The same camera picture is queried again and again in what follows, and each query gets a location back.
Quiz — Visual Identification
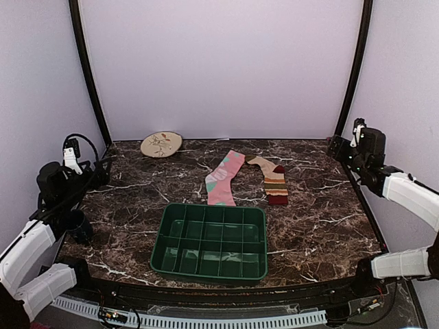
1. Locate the pink sock with green patches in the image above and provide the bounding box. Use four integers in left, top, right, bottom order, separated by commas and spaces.
204, 150, 245, 206

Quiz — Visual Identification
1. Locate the green plastic divider tray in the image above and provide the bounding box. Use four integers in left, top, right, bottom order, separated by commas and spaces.
150, 204, 268, 287

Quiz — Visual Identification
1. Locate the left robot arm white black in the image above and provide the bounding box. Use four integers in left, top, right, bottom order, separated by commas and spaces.
1, 133, 112, 328

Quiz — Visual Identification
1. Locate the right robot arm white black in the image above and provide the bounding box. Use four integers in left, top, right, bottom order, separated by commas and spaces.
327, 118, 438, 297

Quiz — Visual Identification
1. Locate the dark blue cup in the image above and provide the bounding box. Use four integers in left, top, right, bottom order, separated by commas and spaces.
64, 209, 93, 245

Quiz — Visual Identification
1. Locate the round embroidered plate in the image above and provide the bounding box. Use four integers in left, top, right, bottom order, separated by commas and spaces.
141, 132, 182, 158

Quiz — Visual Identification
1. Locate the striped beige brown sock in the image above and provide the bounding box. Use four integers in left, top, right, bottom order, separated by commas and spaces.
245, 155, 288, 206

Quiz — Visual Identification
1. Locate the small green circuit board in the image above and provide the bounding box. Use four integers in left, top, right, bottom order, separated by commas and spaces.
98, 308, 128, 323

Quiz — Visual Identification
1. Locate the black right frame post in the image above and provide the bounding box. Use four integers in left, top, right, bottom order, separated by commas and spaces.
334, 0, 374, 135

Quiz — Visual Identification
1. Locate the black frame post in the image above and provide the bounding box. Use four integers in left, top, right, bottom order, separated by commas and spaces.
334, 0, 374, 135
68, 0, 112, 148

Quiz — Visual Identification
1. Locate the black left frame post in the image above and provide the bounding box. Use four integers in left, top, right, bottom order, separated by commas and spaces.
68, 0, 112, 148

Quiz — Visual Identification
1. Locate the black front table rail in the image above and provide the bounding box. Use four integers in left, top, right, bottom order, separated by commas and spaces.
63, 263, 392, 309

